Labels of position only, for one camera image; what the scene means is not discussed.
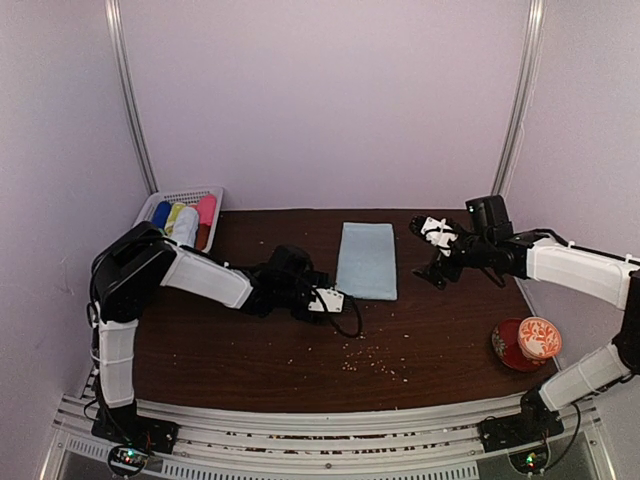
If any light blue towel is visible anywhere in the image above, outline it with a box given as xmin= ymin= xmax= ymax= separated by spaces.
xmin=336 ymin=222 xmax=398 ymax=301
xmin=165 ymin=206 xmax=199 ymax=247

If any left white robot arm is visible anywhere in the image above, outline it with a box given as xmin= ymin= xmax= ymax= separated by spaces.
xmin=87 ymin=221 xmax=344 ymax=444

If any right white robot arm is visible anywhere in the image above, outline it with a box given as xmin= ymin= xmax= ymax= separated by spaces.
xmin=410 ymin=217 xmax=639 ymax=450

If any red floral bowl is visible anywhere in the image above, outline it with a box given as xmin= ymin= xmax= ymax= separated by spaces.
xmin=491 ymin=318 xmax=546 ymax=373

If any dark red rolled towel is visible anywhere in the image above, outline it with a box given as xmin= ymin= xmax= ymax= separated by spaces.
xmin=194 ymin=223 xmax=211 ymax=251

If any pink rolled towel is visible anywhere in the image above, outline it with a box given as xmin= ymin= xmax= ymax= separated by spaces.
xmin=196 ymin=194 xmax=217 ymax=228

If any orange white patterned bowl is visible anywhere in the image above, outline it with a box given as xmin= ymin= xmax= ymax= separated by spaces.
xmin=517 ymin=317 xmax=563 ymax=361

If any white plastic basket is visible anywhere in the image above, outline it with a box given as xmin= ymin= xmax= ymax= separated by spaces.
xmin=133 ymin=186 xmax=225 ymax=253

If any yellow rolled towel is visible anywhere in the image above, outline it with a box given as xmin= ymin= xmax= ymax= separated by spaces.
xmin=164 ymin=202 xmax=187 ymax=235

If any blue rolled towel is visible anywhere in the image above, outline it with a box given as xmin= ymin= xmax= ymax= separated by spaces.
xmin=150 ymin=201 xmax=172 ymax=229

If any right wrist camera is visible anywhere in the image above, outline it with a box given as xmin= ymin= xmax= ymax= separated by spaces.
xmin=465 ymin=195 xmax=514 ymax=243

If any right aluminium frame post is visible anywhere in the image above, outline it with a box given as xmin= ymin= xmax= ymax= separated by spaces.
xmin=491 ymin=0 xmax=547 ymax=197

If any aluminium frame post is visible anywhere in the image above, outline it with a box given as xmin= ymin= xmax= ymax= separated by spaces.
xmin=491 ymin=0 xmax=547 ymax=197
xmin=104 ymin=0 xmax=158 ymax=195

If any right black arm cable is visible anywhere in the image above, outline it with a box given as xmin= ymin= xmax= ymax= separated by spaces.
xmin=542 ymin=394 xmax=584 ymax=474

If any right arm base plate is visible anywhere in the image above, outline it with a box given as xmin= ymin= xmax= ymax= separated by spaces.
xmin=477 ymin=414 xmax=564 ymax=453

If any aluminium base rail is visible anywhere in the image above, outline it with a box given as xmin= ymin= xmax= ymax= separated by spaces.
xmin=36 ymin=387 xmax=621 ymax=479

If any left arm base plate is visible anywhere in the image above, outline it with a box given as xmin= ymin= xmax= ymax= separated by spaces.
xmin=91 ymin=416 xmax=179 ymax=454

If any left aluminium frame post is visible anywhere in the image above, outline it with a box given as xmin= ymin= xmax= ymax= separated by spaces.
xmin=104 ymin=0 xmax=158 ymax=195

